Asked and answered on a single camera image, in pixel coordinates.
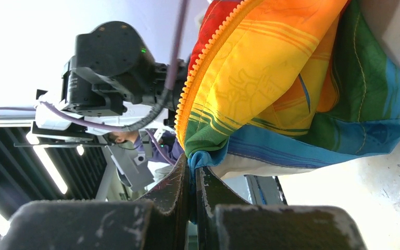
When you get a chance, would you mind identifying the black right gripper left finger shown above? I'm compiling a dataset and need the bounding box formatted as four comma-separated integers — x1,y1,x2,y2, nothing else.
0,157,189,249

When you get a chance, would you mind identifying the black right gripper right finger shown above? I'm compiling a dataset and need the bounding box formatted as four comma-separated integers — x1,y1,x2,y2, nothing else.
195,167,367,249

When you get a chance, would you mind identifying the rainbow striped zip jacket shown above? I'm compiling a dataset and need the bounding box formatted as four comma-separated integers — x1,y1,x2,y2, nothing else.
174,0,400,180

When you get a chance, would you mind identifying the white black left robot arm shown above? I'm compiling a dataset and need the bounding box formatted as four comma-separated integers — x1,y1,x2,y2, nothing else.
31,21,188,141

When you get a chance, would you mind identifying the person in purple shirt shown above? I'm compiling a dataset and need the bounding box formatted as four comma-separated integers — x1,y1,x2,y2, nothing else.
107,131,184,164

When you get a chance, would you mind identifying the aluminium frame rail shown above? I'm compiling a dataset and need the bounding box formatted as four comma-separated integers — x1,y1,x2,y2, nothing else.
0,110,156,201

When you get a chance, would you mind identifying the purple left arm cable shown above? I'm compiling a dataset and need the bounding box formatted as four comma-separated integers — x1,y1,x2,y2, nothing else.
0,0,190,166

